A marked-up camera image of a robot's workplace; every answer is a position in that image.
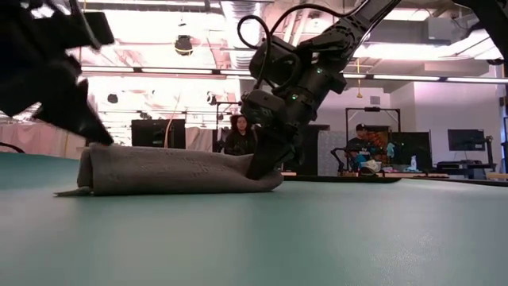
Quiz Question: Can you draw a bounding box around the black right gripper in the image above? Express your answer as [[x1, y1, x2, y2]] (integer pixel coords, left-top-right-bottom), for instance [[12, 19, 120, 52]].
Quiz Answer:
[[244, 85, 322, 182]]

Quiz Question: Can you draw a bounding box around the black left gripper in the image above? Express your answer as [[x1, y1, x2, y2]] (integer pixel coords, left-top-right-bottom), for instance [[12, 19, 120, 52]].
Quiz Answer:
[[0, 0, 115, 146]]

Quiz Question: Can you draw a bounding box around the grey terry towel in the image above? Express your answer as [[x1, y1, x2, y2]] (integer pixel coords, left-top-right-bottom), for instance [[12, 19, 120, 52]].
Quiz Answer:
[[53, 142, 285, 198]]

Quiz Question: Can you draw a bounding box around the person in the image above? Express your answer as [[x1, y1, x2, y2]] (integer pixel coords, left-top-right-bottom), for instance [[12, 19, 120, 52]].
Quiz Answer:
[[344, 122, 376, 174], [224, 114, 259, 157]]

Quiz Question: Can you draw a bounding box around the black partition panel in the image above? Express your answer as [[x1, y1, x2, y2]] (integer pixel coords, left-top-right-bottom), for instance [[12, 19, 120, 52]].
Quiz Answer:
[[295, 124, 330, 176]]

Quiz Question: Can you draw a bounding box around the grey partition panel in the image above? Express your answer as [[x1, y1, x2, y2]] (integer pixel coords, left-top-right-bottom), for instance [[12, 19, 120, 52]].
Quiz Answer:
[[317, 129, 347, 176]]

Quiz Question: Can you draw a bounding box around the pale curtain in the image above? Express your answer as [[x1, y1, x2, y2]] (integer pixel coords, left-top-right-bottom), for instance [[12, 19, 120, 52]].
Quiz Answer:
[[0, 114, 87, 160]]

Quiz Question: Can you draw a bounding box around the green table mat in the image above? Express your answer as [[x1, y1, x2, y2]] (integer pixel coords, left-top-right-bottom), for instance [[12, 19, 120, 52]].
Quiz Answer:
[[0, 151, 508, 286]]

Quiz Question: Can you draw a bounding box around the black round ceiling lamp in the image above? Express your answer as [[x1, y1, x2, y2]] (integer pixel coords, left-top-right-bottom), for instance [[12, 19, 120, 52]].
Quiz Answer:
[[174, 34, 194, 56]]

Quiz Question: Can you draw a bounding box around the long ceiling light bar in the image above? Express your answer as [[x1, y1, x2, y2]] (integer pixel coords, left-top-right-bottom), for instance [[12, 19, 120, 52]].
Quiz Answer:
[[81, 65, 508, 85]]

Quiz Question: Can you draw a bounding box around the wooden background table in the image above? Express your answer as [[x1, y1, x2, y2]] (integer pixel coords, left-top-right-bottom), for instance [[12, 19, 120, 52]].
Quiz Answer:
[[341, 170, 452, 180]]

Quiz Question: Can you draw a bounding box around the dark monitor with green lights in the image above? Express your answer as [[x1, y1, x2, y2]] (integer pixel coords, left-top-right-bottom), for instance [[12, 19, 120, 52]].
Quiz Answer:
[[391, 131, 433, 172]]

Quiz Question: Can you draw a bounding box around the black low desk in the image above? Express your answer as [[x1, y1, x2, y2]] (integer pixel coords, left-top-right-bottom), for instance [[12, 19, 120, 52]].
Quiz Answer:
[[436, 160, 497, 180]]

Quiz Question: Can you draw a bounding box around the black monitor on stand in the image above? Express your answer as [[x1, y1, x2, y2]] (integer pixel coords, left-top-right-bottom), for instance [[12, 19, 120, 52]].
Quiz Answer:
[[447, 129, 486, 153]]

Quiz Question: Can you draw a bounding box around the black monitor stand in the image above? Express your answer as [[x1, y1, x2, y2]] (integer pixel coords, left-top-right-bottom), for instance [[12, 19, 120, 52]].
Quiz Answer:
[[484, 134, 495, 166]]

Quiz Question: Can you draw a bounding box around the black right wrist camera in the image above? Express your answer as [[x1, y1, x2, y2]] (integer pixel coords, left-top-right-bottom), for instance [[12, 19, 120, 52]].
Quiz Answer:
[[240, 89, 287, 129]]

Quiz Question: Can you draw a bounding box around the yellow hanging cord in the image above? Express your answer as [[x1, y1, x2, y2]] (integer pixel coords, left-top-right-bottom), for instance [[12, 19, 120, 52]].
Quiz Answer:
[[356, 57, 364, 99]]

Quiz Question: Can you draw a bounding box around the black rig frame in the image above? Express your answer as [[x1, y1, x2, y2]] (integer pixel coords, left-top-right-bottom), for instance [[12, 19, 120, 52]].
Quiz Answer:
[[344, 106, 402, 134]]

